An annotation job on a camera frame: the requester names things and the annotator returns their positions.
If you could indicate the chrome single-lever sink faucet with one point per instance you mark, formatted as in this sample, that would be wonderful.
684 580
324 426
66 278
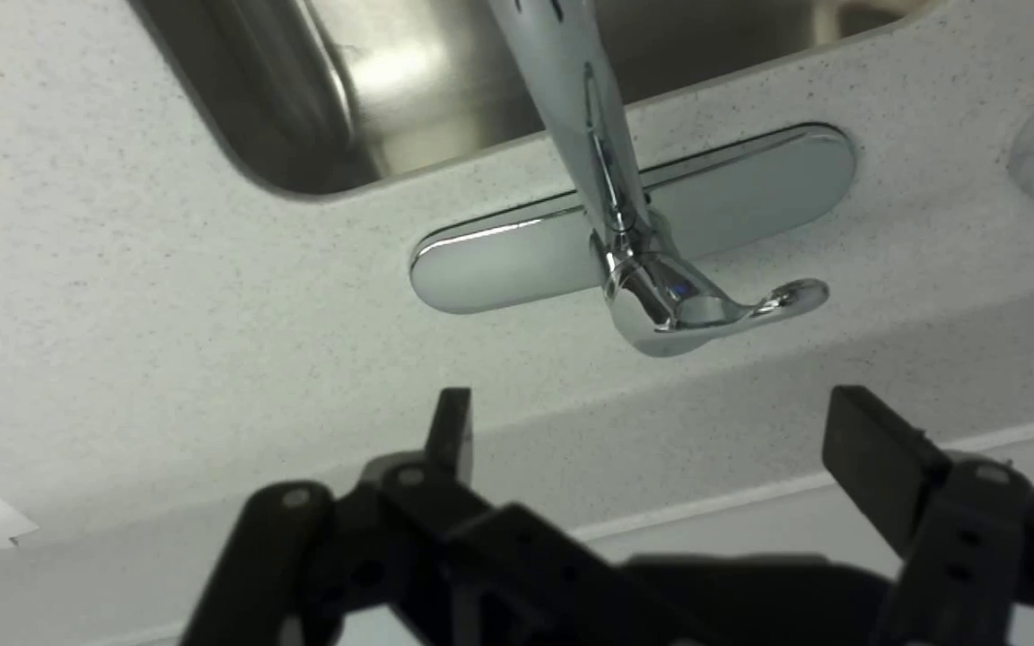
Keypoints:
630 231

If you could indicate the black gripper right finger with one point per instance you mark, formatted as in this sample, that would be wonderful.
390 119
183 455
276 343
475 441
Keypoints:
959 526

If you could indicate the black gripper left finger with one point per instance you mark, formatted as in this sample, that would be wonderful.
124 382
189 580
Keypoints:
412 539

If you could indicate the stainless steel sink basin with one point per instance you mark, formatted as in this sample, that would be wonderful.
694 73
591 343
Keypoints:
320 99

